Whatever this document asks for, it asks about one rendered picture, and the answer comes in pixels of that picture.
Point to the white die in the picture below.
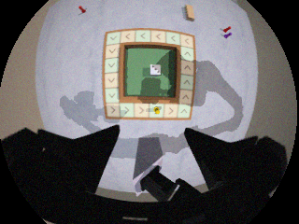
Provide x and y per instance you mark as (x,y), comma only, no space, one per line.
(154,70)

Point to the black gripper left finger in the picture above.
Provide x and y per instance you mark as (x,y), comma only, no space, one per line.
(87,156)

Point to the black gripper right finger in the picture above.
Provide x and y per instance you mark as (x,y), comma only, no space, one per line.
(215,157)

